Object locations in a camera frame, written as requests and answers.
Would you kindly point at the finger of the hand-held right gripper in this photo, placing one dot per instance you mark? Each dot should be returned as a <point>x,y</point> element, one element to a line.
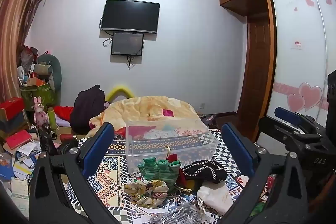
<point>288,113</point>
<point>281,134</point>

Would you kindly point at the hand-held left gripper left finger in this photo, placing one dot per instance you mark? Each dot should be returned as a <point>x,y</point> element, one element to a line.
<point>101,146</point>

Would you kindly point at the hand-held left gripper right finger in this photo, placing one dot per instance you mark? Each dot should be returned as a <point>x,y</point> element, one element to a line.
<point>237,148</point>

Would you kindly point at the black patterned cloth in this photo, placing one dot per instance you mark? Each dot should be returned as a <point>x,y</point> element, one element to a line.
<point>204,171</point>

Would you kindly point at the clear plastic box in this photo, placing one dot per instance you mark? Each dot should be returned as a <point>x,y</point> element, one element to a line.
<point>183,144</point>

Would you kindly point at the white cloth pouch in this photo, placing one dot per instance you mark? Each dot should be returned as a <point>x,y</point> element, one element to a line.
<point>214,197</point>

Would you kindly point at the green knitted socks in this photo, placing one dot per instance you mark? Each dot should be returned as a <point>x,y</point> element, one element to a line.
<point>160,170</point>

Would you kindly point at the red cloth piece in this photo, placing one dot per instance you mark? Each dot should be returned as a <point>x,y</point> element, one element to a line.
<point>174,158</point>

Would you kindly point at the floral fabric scrunchie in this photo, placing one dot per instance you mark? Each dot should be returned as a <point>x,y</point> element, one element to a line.
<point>147,191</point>

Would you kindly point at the grey knitted cloth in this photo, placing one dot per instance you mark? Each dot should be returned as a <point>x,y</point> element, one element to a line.
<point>178,216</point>

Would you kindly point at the patterned tile print bedsheet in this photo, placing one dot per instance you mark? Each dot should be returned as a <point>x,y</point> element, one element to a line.
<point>113,176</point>

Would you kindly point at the red cylinder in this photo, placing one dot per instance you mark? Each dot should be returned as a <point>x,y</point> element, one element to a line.
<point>67,137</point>

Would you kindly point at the black jacket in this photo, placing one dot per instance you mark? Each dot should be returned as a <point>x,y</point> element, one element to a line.
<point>86,108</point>

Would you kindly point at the brown wooden door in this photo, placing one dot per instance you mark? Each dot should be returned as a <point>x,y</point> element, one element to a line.
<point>256,69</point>

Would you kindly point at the green bottle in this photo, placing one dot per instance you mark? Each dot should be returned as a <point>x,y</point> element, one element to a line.
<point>52,119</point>

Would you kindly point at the orange plush blanket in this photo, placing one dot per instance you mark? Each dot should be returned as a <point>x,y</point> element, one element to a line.
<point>147,108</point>

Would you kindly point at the green cloth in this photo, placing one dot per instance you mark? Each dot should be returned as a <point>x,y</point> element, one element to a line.
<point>257,209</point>

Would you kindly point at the red white door sticker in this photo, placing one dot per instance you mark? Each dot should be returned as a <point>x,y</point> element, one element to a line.
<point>298,45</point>

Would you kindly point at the pink rabbit figure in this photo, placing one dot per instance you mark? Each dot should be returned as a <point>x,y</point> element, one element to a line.
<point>39,112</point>

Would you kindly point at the green storage box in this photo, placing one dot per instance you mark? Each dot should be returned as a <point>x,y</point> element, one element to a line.
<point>39,95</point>

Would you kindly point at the red notebook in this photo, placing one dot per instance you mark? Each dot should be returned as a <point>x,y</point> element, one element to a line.
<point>18,139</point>

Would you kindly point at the pile of papers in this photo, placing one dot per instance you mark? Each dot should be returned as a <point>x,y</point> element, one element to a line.
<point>21,169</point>

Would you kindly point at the grey green plush pillow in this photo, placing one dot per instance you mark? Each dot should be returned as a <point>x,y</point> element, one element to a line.
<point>55,66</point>

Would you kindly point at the red box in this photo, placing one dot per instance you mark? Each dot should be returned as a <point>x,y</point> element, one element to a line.
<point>11,108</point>

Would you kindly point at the red plastic bag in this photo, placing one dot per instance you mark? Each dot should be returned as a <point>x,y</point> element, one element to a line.
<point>27,56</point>

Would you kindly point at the striped pink curtain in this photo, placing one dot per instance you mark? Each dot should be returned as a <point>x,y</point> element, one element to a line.
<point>15,29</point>

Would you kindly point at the white wall socket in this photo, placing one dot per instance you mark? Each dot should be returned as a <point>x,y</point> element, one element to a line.
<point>202,105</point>

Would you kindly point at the small black wall monitor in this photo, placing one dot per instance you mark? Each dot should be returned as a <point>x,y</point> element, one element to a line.
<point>127,43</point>

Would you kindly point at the black wall television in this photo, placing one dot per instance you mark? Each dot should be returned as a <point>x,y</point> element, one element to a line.
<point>130,16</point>

